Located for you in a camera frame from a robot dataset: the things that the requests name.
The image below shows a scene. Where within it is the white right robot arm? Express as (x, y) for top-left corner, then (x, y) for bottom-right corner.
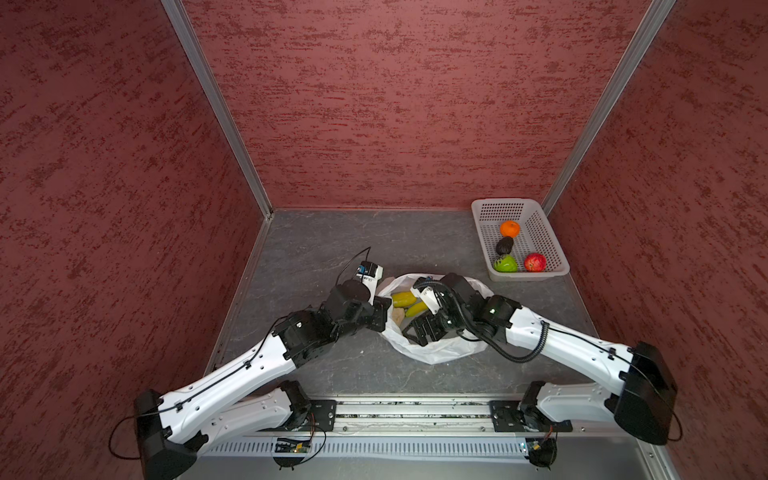
(411, 274), (682, 445)

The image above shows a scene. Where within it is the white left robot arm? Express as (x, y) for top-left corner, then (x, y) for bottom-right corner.
(134, 280), (392, 479)

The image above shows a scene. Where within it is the red fruit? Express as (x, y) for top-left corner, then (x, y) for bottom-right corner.
(523, 252), (547, 273)

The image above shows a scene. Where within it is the beige ginger root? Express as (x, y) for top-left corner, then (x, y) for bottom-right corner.
(392, 308), (406, 327)

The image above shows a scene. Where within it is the aluminium right corner post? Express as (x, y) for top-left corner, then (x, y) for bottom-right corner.
(542, 0), (676, 215)

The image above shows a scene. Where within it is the yellow fruit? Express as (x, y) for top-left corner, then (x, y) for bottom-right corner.
(391, 291), (419, 308)

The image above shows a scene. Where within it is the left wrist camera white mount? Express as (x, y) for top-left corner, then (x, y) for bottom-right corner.
(355, 260), (383, 304)

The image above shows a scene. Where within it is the white slotted cable duct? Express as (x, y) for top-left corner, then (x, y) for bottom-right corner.
(207, 436), (529, 462)

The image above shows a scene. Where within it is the orange fruit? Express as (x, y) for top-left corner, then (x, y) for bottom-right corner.
(499, 220), (521, 238)

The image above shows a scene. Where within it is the dark avocado fruit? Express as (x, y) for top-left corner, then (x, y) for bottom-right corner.
(495, 236), (515, 257)

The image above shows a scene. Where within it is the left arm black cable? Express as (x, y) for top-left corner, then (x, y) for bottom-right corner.
(334, 246), (373, 283)

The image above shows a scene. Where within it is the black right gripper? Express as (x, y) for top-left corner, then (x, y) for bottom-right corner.
(402, 302), (472, 348)

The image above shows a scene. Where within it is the aluminium corner post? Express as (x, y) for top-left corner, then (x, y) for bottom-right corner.
(161, 0), (274, 222)
(542, 0), (676, 215)

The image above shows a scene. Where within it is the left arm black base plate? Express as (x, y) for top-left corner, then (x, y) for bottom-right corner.
(267, 399), (338, 433)

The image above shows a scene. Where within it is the white plastic bag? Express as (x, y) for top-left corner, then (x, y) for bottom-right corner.
(377, 273), (488, 365)

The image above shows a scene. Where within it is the aluminium front mounting rail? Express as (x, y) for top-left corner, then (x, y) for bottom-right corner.
(239, 392), (658, 436)

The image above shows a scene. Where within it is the aluminium left corner post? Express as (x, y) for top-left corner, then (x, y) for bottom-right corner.
(161, 0), (274, 222)

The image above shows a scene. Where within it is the white perforated plastic basket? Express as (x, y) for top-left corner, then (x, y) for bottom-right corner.
(471, 198), (570, 282)

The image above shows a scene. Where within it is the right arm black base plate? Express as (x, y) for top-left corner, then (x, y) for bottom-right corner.
(488, 400), (573, 433)

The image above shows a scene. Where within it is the yellow banana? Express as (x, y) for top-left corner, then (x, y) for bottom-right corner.
(405, 301), (429, 318)

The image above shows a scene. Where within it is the green fruit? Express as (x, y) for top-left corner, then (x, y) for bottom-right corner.
(493, 254), (519, 273)

